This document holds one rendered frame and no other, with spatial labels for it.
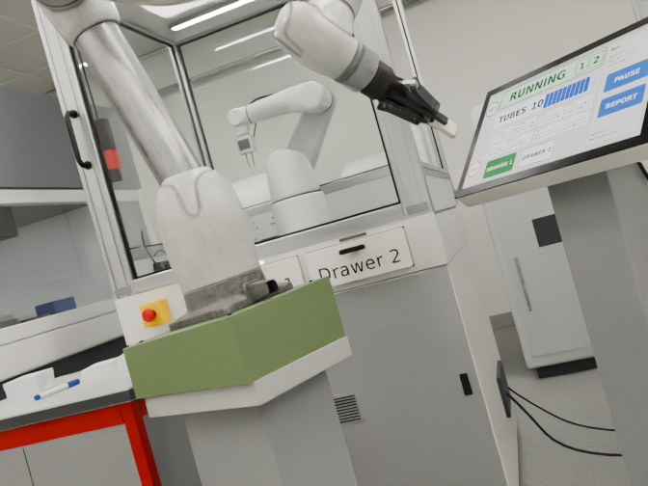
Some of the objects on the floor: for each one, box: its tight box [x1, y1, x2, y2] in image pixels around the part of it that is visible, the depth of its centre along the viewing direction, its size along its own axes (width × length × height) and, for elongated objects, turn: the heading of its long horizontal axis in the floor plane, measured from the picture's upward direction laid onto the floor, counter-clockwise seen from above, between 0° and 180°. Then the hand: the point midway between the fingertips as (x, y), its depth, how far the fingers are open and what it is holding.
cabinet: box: [130, 240, 519, 486], centre depth 243 cm, size 95×103×80 cm
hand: (443, 124), depth 146 cm, fingers closed
